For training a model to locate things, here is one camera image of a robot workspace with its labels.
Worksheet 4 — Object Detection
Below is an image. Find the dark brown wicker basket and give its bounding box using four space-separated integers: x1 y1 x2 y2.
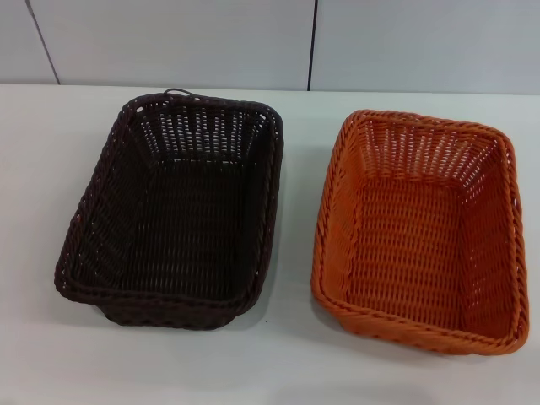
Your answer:
53 94 286 332

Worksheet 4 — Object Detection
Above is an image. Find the orange wicker basket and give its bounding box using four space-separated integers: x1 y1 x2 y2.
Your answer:
310 108 531 355

